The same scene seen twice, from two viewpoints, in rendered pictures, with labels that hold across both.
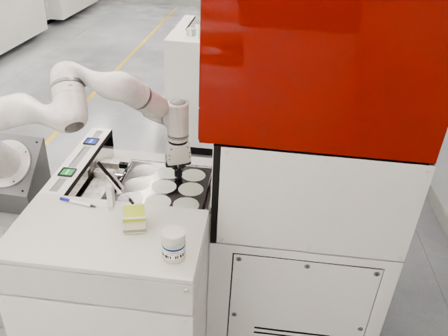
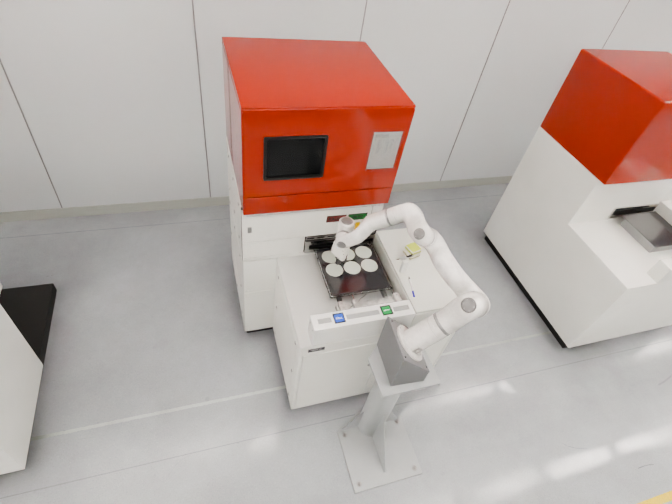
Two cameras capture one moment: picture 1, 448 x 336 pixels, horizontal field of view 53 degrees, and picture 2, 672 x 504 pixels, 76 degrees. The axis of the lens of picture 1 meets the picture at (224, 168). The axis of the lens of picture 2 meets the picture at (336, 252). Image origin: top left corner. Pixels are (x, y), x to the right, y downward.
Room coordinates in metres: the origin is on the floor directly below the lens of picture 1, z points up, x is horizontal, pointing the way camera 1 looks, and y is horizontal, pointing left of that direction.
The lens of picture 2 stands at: (2.42, 1.66, 2.72)
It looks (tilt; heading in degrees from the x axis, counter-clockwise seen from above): 46 degrees down; 241
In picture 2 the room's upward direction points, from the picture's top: 11 degrees clockwise
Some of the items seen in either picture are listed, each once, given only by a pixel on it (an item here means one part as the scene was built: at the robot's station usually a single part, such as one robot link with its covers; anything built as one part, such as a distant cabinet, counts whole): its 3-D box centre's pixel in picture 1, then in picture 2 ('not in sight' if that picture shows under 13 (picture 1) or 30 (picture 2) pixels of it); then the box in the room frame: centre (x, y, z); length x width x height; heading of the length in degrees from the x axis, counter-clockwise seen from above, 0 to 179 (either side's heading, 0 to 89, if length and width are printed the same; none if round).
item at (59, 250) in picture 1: (108, 249); (418, 272); (1.13, 0.37, 0.89); 0.62 x 0.35 x 0.14; 86
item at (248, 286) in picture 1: (289, 261); (293, 258); (1.65, -0.34, 0.41); 0.82 x 0.71 x 0.82; 176
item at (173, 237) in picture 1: (173, 244); not in sight; (1.03, 0.14, 1.01); 0.07 x 0.07 x 0.10
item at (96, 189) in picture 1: (98, 189); (369, 307); (1.51, 0.50, 0.87); 0.36 x 0.08 x 0.03; 176
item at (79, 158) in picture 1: (81, 171); (361, 322); (1.60, 0.59, 0.89); 0.55 x 0.09 x 0.14; 176
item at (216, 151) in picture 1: (225, 143); (313, 229); (1.68, 0.00, 1.02); 0.82 x 0.03 x 0.40; 176
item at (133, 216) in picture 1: (134, 219); (412, 251); (1.16, 0.28, 1.00); 0.07 x 0.07 x 0.07; 11
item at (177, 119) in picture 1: (177, 117); (345, 230); (1.58, 0.19, 1.17); 0.09 x 0.08 x 0.13; 59
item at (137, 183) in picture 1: (164, 187); (352, 267); (1.51, 0.24, 0.90); 0.34 x 0.34 x 0.01; 86
